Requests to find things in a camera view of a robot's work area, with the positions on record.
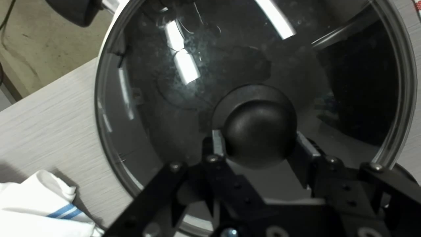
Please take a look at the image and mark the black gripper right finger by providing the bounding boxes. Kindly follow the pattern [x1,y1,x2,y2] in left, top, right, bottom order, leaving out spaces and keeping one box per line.
[291,131,421,237]

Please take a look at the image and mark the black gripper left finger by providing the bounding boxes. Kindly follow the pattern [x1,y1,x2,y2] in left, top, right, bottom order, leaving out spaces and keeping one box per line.
[103,129,229,237]

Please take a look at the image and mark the clear glass bowl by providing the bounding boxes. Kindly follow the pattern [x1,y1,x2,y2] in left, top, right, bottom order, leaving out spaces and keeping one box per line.
[93,0,418,237]

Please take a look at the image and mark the black cooking pot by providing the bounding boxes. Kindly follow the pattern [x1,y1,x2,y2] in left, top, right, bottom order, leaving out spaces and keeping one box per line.
[45,0,421,195]

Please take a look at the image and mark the crumpled white cloth blue stripes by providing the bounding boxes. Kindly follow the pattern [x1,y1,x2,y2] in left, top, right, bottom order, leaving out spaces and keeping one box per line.
[0,170,105,237]

